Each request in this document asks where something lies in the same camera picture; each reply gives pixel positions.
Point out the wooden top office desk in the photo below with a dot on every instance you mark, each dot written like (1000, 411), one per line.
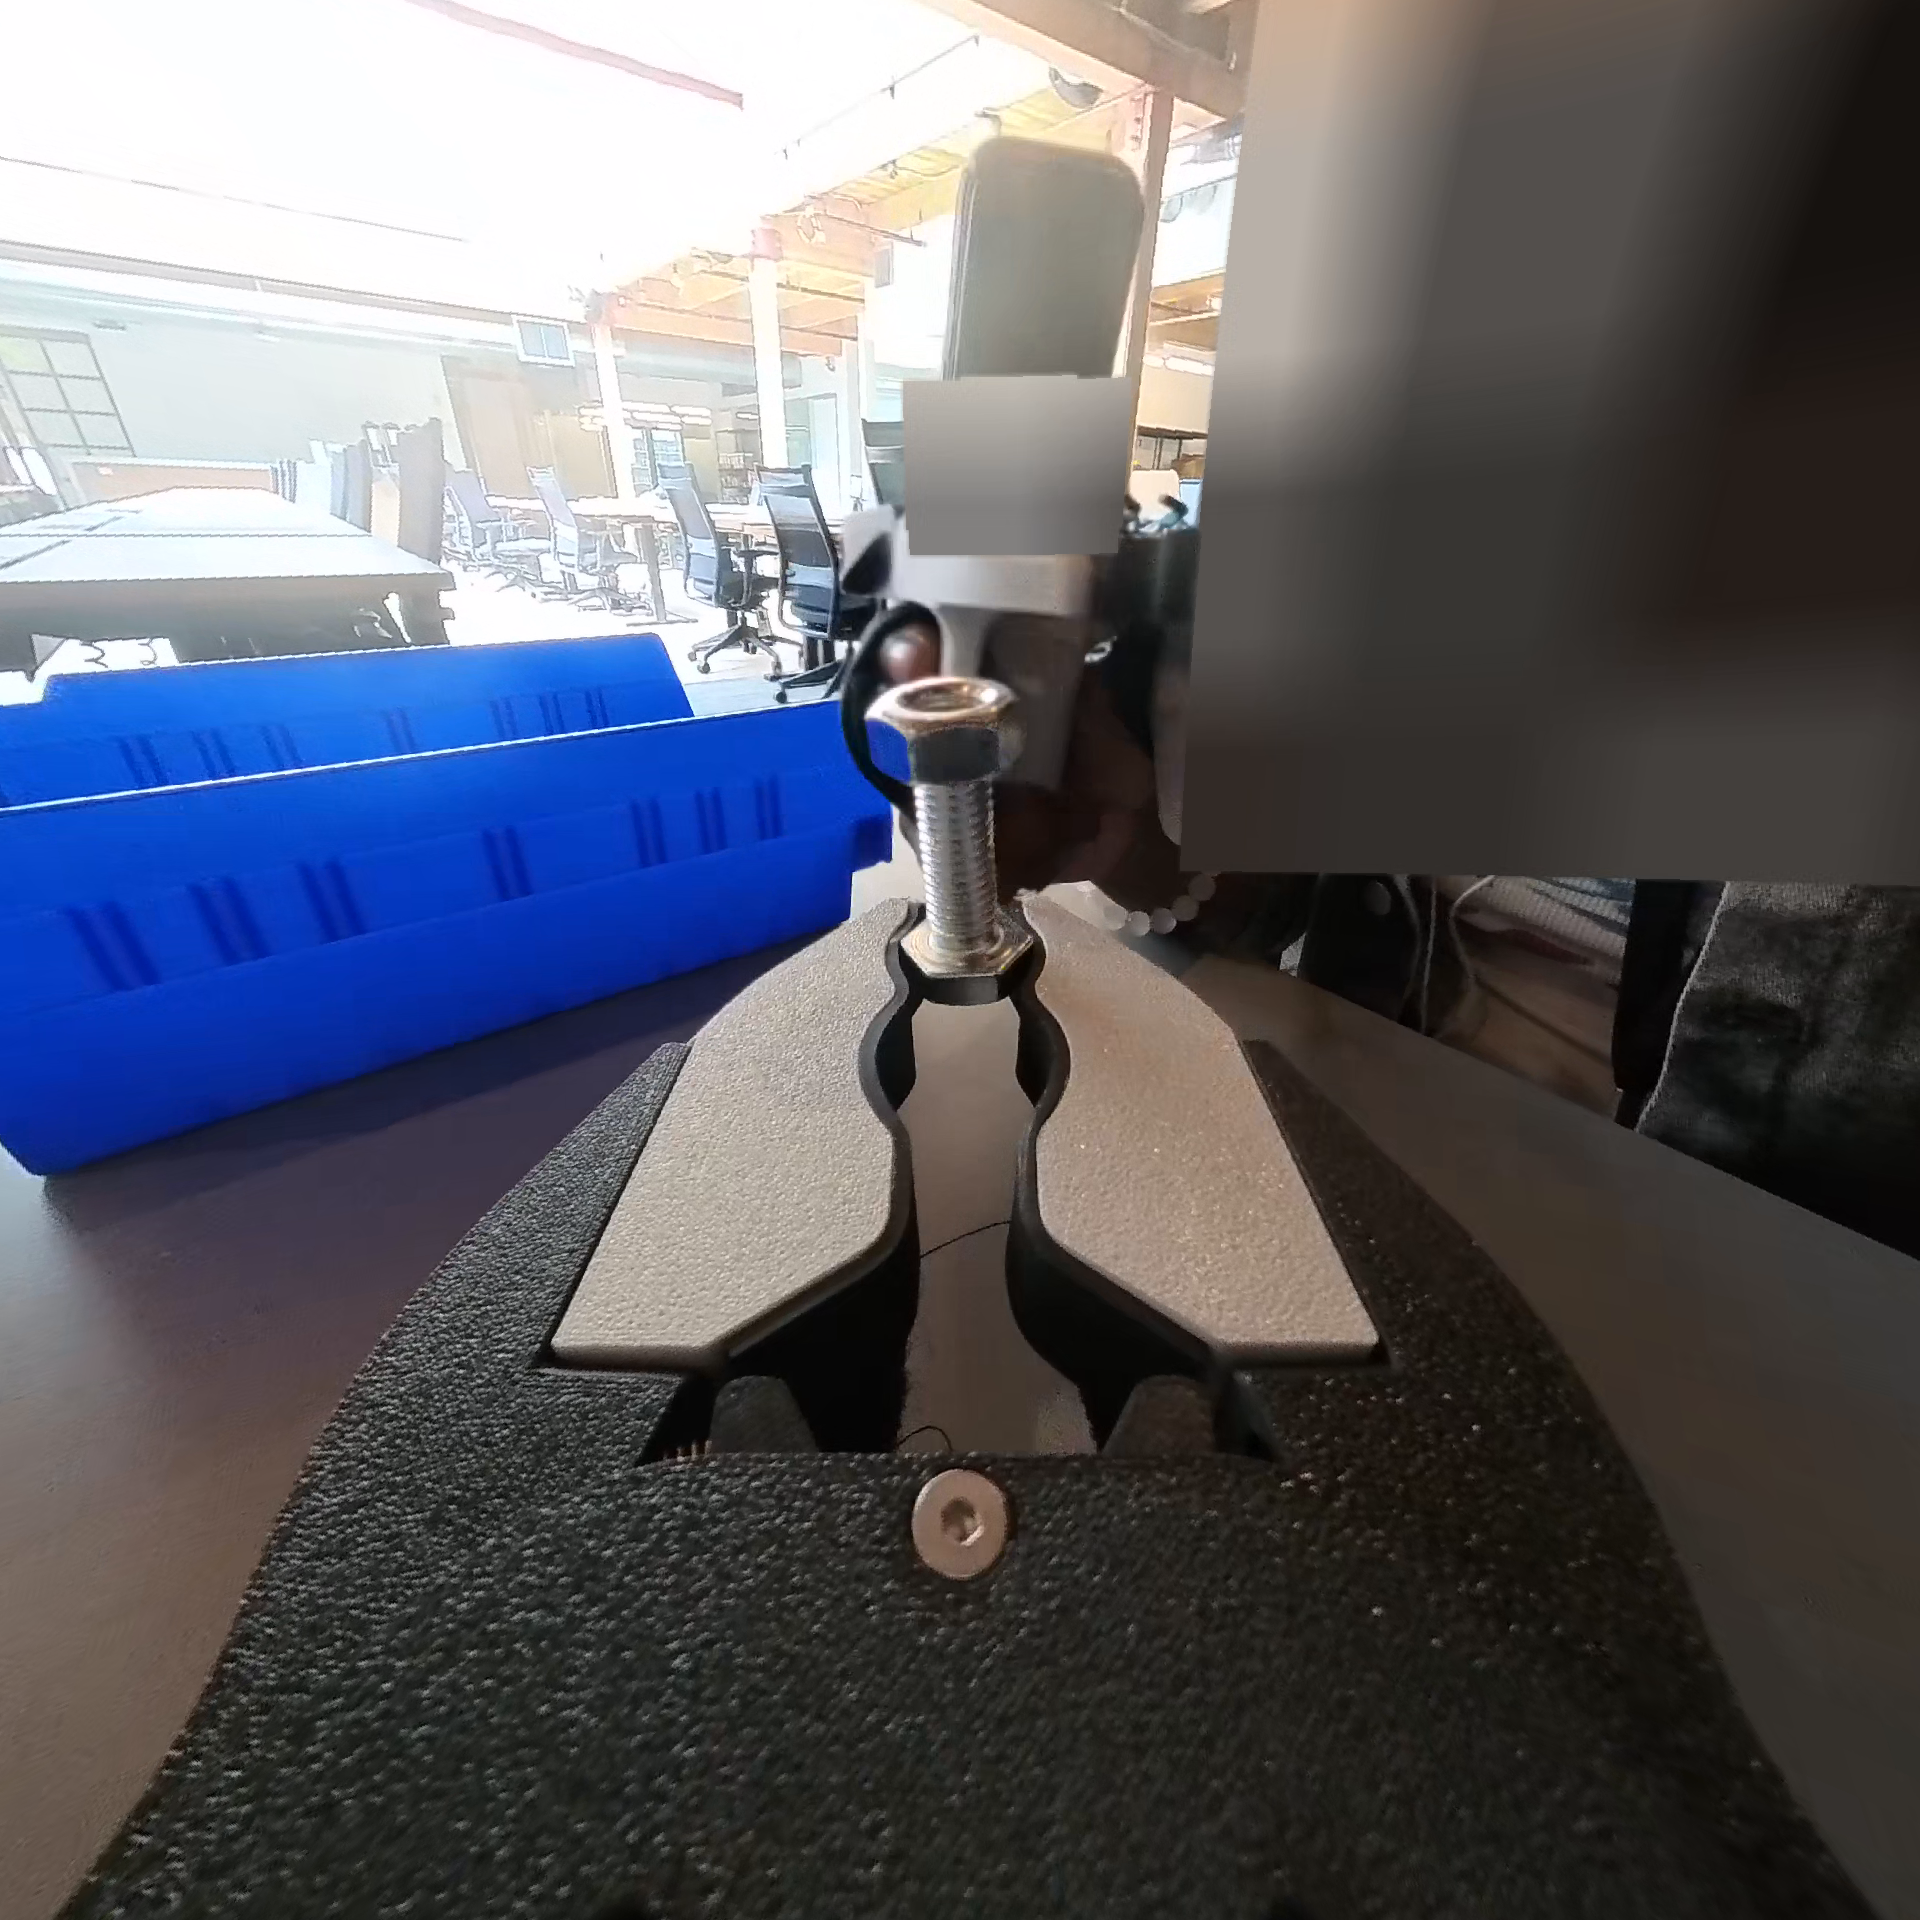
(210, 549)

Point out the person's grey denim jacket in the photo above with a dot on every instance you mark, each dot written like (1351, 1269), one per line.
(1801, 1050)

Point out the blue plastic bin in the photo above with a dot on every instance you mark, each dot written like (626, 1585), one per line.
(375, 960)

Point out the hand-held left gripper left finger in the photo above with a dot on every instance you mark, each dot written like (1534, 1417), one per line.
(720, 1171)

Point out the black mesh office chair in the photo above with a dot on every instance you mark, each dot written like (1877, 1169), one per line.
(811, 554)
(705, 541)

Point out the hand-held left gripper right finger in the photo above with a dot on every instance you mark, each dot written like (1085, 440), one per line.
(1201, 1171)

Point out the steel hex bolt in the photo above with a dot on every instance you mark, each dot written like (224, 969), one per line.
(960, 854)

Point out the person's right hand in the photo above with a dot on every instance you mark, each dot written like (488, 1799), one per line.
(1119, 795)

